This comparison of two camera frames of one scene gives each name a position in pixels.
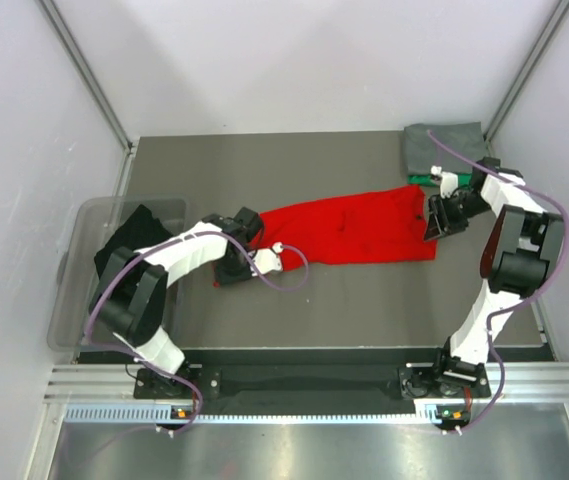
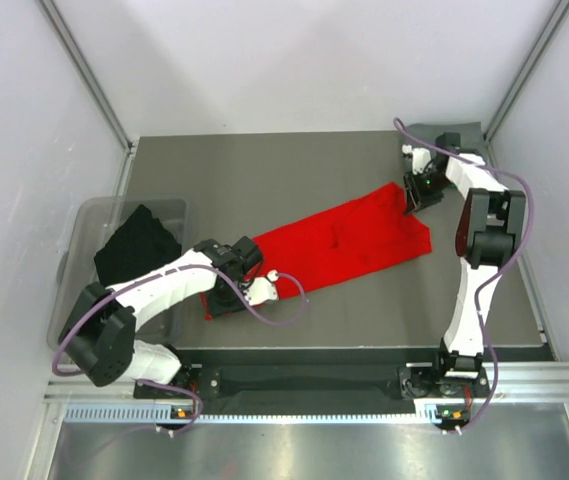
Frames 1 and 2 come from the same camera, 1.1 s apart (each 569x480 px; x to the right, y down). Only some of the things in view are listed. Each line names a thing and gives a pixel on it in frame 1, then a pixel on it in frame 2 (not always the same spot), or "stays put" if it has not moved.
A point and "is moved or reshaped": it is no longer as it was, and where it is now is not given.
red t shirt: x=384 y=227 is moved or reshaped
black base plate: x=412 y=381 stays put
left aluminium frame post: x=80 y=55 stays put
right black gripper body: x=455 y=211 → x=424 y=188
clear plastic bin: x=90 y=218 stays put
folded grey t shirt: x=423 y=151 stays put
